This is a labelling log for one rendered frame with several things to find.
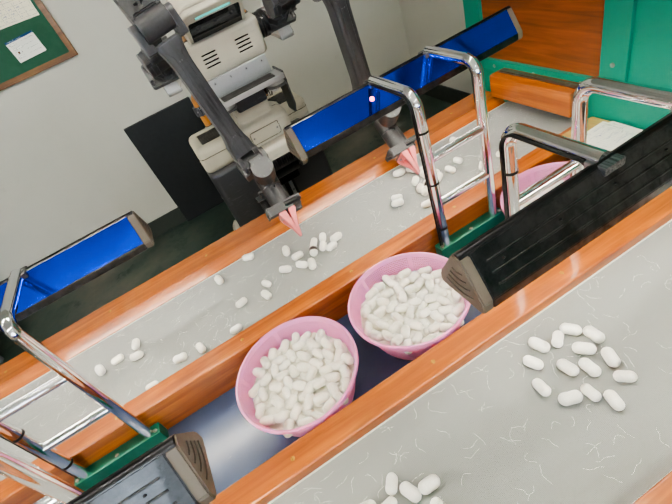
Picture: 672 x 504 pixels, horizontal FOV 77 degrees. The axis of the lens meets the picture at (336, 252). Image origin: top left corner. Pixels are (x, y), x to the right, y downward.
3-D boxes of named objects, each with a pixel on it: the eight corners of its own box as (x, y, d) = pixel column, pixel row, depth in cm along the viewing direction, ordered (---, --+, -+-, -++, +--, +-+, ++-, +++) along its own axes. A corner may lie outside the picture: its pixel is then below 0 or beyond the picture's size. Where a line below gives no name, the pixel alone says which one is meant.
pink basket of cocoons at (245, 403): (241, 382, 101) (222, 360, 95) (335, 321, 105) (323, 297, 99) (279, 482, 81) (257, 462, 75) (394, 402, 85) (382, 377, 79)
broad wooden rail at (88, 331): (29, 408, 133) (-22, 377, 121) (485, 134, 162) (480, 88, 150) (24, 439, 124) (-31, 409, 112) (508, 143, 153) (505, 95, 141)
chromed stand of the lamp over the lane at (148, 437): (87, 424, 107) (-78, 315, 79) (159, 379, 110) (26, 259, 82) (86, 493, 93) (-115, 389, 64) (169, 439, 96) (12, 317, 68)
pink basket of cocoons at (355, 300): (337, 342, 101) (324, 317, 95) (400, 266, 112) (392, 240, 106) (435, 396, 83) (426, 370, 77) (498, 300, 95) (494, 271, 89)
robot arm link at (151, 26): (137, -42, 90) (96, -16, 88) (180, 16, 93) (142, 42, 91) (165, 42, 133) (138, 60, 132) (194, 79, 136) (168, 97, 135)
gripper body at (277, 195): (301, 197, 112) (287, 174, 113) (268, 216, 111) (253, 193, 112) (302, 205, 119) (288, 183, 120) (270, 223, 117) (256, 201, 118)
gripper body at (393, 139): (420, 138, 125) (406, 118, 126) (391, 154, 123) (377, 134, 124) (415, 148, 131) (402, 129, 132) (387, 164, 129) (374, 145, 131)
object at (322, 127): (289, 152, 98) (276, 123, 94) (499, 35, 108) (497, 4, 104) (302, 163, 92) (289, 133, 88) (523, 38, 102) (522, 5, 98)
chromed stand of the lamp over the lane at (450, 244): (402, 229, 123) (358, 79, 95) (457, 194, 126) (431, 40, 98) (444, 261, 108) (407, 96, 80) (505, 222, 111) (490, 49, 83)
